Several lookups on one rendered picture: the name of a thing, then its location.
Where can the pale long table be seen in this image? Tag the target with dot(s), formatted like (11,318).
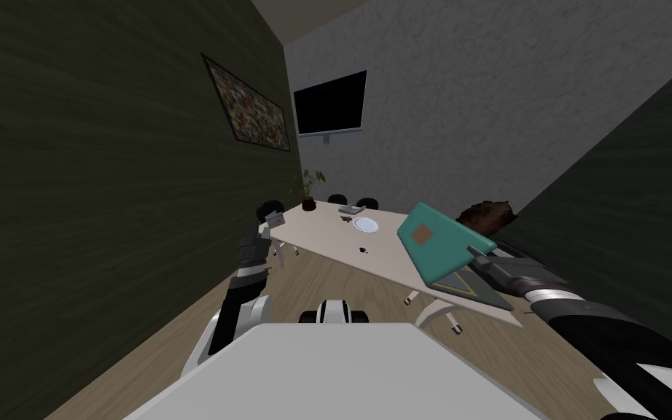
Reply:
(330,236)

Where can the black chair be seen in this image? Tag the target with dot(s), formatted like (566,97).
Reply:
(270,208)
(337,199)
(368,203)

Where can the black wall television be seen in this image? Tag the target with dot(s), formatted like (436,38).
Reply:
(330,105)

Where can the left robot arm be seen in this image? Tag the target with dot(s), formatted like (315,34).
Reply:
(237,303)

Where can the framed colourful wall picture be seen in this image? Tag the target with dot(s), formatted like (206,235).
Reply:
(248,108)

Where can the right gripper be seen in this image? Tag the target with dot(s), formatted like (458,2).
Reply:
(508,274)

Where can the grey flat object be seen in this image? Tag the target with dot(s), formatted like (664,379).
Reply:
(352,209)

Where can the teal book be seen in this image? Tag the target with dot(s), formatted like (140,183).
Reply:
(441,245)

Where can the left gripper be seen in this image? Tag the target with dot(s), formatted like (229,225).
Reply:
(252,251)

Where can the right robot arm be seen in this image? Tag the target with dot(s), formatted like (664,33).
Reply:
(616,344)

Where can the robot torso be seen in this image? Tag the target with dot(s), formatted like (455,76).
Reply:
(336,379)

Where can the potted green plant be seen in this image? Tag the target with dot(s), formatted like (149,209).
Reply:
(309,189)

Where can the white plate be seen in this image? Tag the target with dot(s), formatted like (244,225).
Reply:
(366,225)

